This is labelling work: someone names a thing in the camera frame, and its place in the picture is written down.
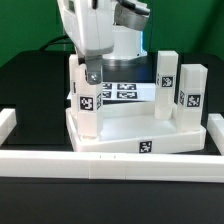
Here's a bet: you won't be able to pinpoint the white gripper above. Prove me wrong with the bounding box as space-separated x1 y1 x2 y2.
57 0 114 85

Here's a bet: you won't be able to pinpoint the white desk top tray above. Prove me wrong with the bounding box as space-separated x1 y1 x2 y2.
66 102 206 154

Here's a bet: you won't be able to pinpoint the fiducial marker sheet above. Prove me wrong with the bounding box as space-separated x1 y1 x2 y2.
77 82 156 101

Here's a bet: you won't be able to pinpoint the white left fence block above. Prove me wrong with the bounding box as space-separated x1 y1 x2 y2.
0 108 17 146

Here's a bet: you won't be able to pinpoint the white fence block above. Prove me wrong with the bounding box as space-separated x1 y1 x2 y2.
207 113 224 156
0 108 17 146

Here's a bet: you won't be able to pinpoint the white right fence block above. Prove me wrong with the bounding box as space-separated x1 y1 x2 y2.
207 113 224 156

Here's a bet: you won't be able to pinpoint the white front fence bar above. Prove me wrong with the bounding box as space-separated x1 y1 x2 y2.
0 150 224 183

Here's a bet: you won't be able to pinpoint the black cables with connectors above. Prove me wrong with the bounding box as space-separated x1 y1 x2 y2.
38 34 73 52

